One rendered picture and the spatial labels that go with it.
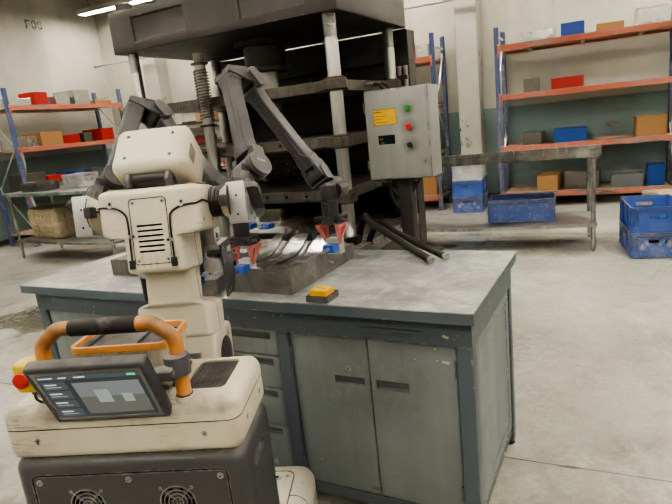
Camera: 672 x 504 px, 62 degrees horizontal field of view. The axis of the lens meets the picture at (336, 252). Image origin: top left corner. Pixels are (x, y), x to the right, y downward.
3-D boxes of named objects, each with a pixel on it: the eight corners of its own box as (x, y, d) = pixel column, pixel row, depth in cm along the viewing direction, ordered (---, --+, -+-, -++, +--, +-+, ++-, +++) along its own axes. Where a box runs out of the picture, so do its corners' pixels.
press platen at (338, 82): (350, 119, 241) (346, 73, 237) (133, 142, 300) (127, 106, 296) (413, 112, 311) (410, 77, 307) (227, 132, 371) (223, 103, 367)
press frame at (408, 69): (426, 340, 341) (404, 27, 300) (251, 325, 401) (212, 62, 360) (434, 331, 354) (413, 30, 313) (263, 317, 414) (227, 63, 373)
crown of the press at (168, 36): (345, 98, 239) (329, -60, 225) (127, 126, 299) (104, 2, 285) (413, 96, 316) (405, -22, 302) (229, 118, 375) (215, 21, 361)
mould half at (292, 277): (293, 295, 189) (288, 256, 186) (231, 291, 201) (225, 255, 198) (355, 257, 232) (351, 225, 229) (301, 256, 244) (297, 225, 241)
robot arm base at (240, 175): (214, 189, 152) (257, 185, 150) (218, 169, 157) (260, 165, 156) (223, 211, 158) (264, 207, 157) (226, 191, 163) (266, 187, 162)
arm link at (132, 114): (120, 105, 194) (130, 84, 188) (158, 122, 201) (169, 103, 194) (90, 198, 167) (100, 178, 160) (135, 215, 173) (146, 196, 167)
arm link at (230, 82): (206, 72, 180) (225, 52, 174) (240, 87, 190) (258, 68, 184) (232, 188, 162) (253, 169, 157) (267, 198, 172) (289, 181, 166)
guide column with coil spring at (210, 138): (236, 304, 302) (198, 52, 273) (228, 304, 305) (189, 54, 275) (242, 301, 307) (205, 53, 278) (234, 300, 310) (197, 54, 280)
